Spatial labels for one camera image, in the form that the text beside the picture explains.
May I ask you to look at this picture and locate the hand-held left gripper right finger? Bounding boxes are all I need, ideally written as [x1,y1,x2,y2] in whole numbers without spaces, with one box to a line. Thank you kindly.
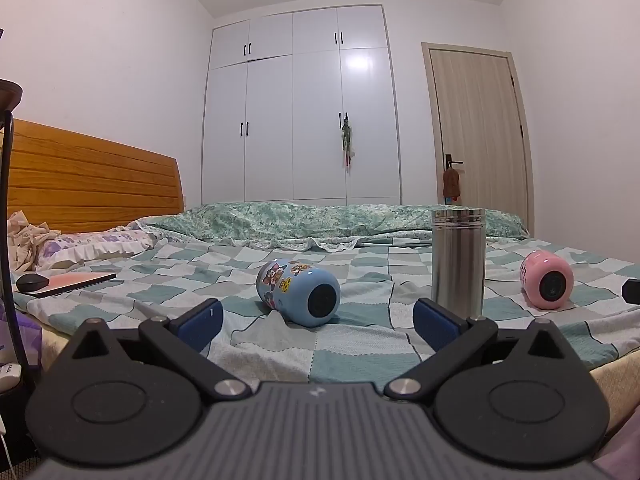
[383,298,586,404]

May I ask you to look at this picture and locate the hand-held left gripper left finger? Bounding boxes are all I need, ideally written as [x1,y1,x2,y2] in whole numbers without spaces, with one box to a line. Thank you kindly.
[48,298,253,404]

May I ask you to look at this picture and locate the pink cup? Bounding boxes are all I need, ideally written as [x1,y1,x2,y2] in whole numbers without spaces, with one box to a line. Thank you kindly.
[519,249,575,310]

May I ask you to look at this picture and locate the blue cartoon sticker cup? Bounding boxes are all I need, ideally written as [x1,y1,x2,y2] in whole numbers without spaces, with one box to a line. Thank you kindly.
[256,258,342,329]

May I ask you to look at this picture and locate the stainless steel cup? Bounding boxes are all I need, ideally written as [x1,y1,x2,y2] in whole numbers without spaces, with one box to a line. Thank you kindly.
[430,206,487,317]

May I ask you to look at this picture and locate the checkered bed sheet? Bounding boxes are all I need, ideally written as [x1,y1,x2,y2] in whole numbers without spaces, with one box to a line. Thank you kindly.
[11,232,640,386]

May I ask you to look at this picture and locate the pink tablet case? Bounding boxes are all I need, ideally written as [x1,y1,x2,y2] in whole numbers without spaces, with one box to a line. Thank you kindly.
[34,271,118,299]

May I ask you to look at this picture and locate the purple floral pillow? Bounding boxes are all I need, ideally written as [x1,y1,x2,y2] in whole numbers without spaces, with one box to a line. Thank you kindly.
[35,226,157,272]

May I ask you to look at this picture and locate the brown hanging ornament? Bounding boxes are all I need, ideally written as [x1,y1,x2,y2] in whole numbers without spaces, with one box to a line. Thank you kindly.
[442,164,461,205]

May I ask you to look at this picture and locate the green floral quilt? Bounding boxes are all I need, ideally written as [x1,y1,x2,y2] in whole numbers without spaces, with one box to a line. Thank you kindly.
[129,201,530,254]

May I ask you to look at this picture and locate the black computer mouse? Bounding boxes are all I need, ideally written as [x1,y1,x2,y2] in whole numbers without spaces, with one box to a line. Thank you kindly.
[16,273,49,294]

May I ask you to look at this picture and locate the wooden headboard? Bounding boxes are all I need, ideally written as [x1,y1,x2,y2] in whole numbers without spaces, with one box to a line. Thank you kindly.
[0,118,184,236]

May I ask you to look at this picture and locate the white power strip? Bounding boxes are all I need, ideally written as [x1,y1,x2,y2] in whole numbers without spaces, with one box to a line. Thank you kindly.
[0,363,24,394]

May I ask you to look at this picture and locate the crumpled floral cloth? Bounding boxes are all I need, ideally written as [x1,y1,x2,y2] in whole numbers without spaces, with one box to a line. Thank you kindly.
[6,210,62,275]

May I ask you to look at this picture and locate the light wooden door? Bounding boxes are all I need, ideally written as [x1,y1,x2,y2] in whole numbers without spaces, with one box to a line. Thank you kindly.
[421,42,536,239]

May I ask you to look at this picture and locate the green hanging ornament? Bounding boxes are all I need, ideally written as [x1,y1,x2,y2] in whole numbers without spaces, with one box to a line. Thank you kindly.
[340,115,355,170]

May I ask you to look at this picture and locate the black lamp stand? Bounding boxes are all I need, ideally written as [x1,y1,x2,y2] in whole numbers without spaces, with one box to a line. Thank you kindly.
[0,78,37,396]

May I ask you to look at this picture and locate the white wardrobe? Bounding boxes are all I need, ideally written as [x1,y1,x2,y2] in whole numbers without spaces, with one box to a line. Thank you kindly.
[201,4,403,207]

